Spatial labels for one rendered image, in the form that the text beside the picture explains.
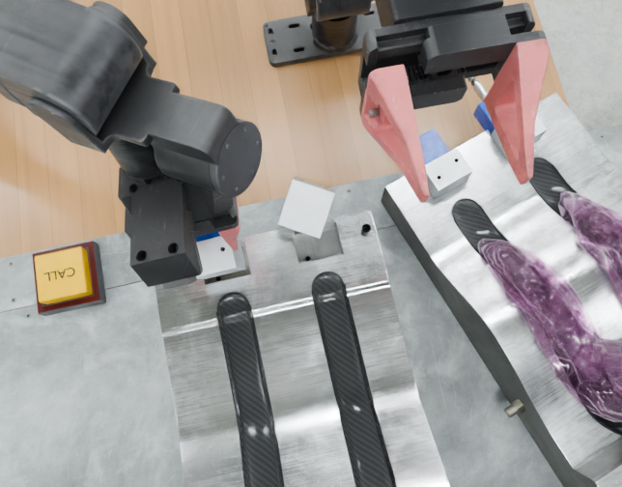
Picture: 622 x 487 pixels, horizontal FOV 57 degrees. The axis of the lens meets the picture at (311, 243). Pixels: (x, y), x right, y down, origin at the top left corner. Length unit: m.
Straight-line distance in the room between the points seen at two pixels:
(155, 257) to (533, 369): 0.42
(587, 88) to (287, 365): 1.48
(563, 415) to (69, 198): 0.67
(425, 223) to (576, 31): 1.38
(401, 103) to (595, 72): 1.64
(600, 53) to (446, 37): 1.65
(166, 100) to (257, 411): 0.36
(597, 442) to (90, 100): 0.59
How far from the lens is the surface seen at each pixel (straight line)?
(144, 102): 0.43
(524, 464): 0.76
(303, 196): 0.63
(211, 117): 0.40
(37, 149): 0.89
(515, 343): 0.66
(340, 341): 0.64
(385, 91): 0.34
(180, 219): 0.45
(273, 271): 0.65
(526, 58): 0.37
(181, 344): 0.65
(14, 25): 0.44
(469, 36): 0.36
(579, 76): 1.94
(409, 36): 0.37
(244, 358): 0.65
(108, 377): 0.77
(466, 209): 0.73
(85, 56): 0.41
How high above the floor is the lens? 1.52
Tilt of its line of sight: 75 degrees down
